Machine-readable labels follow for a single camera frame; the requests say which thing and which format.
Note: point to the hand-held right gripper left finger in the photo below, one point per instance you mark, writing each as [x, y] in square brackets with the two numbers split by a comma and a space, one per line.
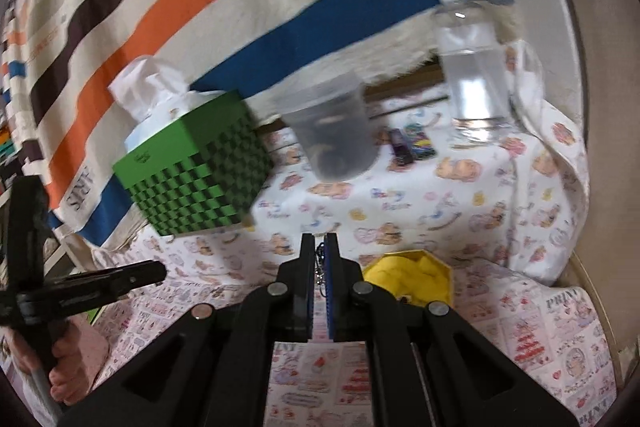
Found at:
[306, 287]

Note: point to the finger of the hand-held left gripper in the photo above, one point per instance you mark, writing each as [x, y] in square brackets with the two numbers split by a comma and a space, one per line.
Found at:
[27, 227]
[115, 281]

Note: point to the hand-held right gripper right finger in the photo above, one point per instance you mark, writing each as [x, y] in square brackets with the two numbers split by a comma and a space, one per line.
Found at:
[328, 292]

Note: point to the yellow octagonal box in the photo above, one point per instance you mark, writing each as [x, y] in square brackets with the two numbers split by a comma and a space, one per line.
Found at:
[430, 279]

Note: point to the person's left hand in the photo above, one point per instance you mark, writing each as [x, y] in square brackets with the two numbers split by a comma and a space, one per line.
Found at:
[75, 357]

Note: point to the yellow cloth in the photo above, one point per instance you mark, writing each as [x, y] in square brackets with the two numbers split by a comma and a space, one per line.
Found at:
[400, 272]

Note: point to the stack of storage boxes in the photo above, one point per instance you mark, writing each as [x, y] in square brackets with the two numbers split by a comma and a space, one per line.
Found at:
[7, 154]

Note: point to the green checkered tissue box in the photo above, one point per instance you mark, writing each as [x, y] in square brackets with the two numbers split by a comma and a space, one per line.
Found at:
[195, 177]

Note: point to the bear print cloth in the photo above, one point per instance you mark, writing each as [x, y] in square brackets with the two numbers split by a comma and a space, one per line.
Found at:
[450, 202]

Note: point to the clear plastic container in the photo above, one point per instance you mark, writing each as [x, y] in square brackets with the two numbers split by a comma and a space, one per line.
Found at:
[330, 127]

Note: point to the white tissue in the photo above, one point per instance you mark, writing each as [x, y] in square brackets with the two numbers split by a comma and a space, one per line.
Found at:
[150, 92]

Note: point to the patchwork print cloth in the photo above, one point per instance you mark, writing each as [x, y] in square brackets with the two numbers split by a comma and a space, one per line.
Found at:
[555, 347]

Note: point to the clear spray bottle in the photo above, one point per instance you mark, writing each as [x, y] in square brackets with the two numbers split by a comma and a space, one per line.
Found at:
[472, 67]

